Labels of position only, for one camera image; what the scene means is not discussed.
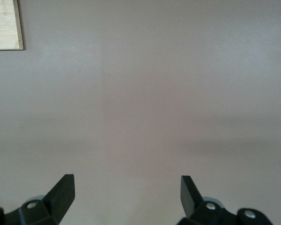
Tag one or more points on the bamboo cutting board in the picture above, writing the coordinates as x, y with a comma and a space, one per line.
2, 23

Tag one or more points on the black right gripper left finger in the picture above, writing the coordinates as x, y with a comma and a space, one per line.
59, 199

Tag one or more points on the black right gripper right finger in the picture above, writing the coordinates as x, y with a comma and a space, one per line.
189, 199

